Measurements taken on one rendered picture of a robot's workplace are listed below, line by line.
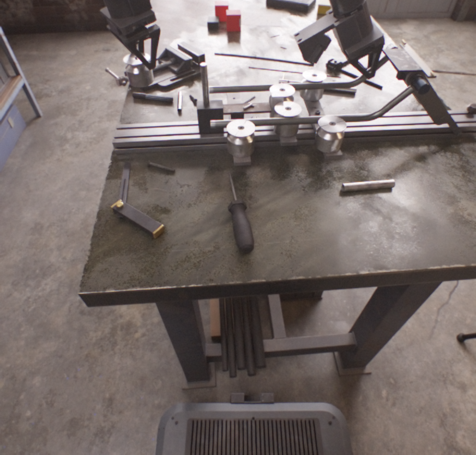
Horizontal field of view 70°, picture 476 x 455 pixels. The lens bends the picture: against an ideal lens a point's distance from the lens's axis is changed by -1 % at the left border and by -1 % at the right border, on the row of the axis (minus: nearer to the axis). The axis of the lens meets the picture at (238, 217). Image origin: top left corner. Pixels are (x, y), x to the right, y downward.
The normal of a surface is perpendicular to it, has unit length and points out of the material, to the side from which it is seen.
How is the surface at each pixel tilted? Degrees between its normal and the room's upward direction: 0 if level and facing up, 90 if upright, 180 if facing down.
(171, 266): 0
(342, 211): 0
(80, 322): 0
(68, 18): 90
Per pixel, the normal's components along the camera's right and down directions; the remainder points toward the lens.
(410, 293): 0.08, 0.76
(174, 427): 0.00, -0.65
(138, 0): 0.57, 0.63
